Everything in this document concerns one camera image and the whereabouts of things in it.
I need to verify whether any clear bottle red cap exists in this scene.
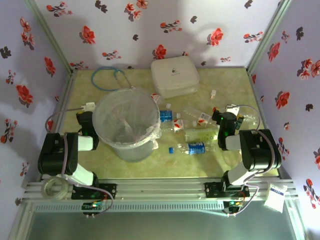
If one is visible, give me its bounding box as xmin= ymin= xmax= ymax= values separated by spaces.
xmin=238 ymin=112 xmax=260 ymax=131

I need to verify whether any blue label bottle white cap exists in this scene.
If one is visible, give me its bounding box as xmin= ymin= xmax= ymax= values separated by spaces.
xmin=158 ymin=109 xmax=181 ymax=123

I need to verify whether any small bottle red white label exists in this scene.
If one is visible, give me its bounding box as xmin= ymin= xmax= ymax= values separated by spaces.
xmin=149 ymin=91 xmax=172 ymax=109

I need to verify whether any translucent grey waste bin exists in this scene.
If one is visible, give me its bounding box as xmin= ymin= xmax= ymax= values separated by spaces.
xmin=91 ymin=87 xmax=161 ymax=163

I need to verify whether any clear plastic bin liner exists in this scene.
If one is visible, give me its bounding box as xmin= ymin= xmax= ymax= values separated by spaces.
xmin=92 ymin=88 xmax=162 ymax=151

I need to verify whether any blue stethoscope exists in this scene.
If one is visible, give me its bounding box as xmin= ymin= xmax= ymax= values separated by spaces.
xmin=91 ymin=66 xmax=138 ymax=92

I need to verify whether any white zip case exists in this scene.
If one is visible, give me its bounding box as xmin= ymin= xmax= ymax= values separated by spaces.
xmin=150 ymin=55 xmax=200 ymax=99

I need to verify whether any clear tape roll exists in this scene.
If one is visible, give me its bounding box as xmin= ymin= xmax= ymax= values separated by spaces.
xmin=41 ymin=177 xmax=70 ymax=200

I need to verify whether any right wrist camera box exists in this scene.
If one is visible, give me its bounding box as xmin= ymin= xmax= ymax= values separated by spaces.
xmin=224 ymin=103 xmax=242 ymax=116

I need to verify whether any right aluminium table rail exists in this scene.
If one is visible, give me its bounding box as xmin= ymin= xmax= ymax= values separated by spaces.
xmin=246 ymin=67 xmax=293 ymax=181

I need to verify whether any aluminium table rail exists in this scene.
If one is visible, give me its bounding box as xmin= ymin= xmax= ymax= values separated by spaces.
xmin=246 ymin=67 xmax=293 ymax=181
xmin=56 ymin=71 xmax=77 ymax=120

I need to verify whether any left aluminium table rail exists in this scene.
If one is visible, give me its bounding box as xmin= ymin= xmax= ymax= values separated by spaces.
xmin=56 ymin=71 xmax=77 ymax=120

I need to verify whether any left aluminium frame post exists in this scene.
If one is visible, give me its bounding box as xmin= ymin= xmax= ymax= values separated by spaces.
xmin=26 ymin=0 xmax=76 ymax=73

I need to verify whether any aluminium frame post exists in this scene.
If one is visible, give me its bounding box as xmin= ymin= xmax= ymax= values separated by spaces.
xmin=246 ymin=0 xmax=292 ymax=73
xmin=26 ymin=0 xmax=76 ymax=73

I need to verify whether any right aluminium frame post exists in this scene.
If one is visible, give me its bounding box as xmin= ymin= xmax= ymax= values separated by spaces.
xmin=246 ymin=0 xmax=292 ymax=73

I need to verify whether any aluminium mounting rail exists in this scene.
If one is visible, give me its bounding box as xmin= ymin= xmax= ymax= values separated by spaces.
xmin=21 ymin=174 xmax=300 ymax=203

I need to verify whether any grey slotted cable duct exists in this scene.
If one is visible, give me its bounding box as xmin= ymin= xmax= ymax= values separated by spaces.
xmin=32 ymin=202 xmax=225 ymax=213

